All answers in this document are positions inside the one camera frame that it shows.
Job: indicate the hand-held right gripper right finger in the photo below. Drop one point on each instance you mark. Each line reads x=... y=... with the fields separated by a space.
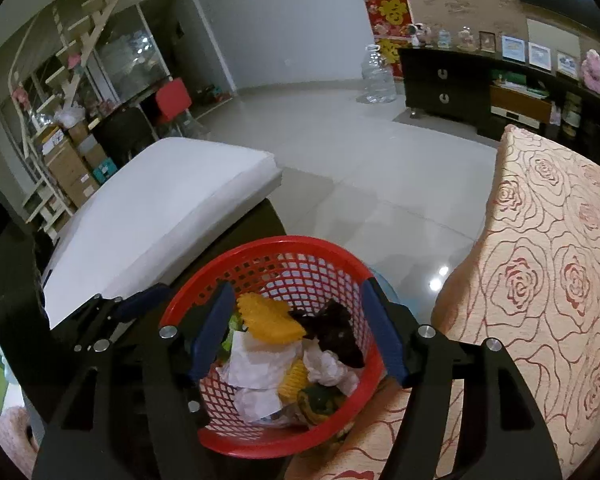
x=385 y=332

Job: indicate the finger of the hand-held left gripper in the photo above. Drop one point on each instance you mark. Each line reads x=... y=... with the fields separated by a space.
x=142 y=301
x=100 y=322

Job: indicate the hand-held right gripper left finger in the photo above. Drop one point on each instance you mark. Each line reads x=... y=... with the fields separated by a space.
x=212 y=330

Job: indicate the red plastic mesh basket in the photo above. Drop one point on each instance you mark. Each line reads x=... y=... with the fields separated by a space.
x=280 y=245

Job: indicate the person's left forearm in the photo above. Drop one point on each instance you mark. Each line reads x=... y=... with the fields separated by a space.
x=16 y=435

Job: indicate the light blue plastic stool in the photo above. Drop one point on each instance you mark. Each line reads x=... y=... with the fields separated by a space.
x=400 y=295

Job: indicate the white torn paper sheet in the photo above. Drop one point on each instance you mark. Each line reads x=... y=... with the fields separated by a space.
x=255 y=360

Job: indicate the white flat paper scrap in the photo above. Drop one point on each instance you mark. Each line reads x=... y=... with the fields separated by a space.
x=257 y=402

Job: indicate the white cushioned sofa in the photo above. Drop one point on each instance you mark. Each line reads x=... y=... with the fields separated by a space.
x=155 y=210

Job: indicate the stack of cardboard boxes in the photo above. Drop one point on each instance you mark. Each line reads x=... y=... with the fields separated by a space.
x=70 y=165

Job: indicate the dark brown chair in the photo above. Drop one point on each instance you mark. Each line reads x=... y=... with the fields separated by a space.
x=122 y=135

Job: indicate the rose patterned tablecloth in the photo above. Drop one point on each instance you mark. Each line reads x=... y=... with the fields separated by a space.
x=530 y=240

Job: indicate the white plastic bag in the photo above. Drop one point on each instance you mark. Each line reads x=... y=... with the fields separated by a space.
x=71 y=116

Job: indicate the red chair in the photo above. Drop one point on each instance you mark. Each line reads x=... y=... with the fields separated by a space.
x=172 y=100

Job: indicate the colourful toy set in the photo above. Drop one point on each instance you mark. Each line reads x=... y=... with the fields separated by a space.
x=211 y=93

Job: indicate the pink doll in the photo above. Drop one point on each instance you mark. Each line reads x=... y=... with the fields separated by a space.
x=20 y=96

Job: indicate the black television cabinet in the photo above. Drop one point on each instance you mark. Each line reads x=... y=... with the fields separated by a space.
x=430 y=85

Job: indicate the clear large water bottle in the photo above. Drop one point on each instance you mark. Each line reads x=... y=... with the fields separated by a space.
x=378 y=77

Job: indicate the brown wooden box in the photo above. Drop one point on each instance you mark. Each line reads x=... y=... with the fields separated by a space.
x=520 y=107

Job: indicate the green boxes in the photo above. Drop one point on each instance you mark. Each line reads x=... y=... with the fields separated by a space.
x=520 y=82

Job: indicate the beige storage jars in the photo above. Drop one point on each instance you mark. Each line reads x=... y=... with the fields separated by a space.
x=572 y=114

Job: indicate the wooden open staircase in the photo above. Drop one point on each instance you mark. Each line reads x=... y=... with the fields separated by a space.
x=100 y=7

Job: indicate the light blue house ornament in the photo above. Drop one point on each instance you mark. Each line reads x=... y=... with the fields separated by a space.
x=444 y=38

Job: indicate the glass dome ornament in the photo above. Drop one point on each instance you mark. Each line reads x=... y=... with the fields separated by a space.
x=466 y=39

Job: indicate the dark framed picture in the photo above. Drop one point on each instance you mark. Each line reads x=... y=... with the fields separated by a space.
x=487 y=41

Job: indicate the white framed picture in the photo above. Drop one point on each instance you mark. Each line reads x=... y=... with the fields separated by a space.
x=540 y=55
x=513 y=49
x=567 y=65

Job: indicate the pink plush toy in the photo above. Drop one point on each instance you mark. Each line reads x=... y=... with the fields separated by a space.
x=592 y=71

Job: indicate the white blank board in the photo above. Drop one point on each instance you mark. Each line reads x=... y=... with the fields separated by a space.
x=555 y=32

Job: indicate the white small robot camera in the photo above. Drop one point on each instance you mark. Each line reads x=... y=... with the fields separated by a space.
x=420 y=34

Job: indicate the red festive wall poster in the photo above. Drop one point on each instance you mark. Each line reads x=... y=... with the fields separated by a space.
x=387 y=17

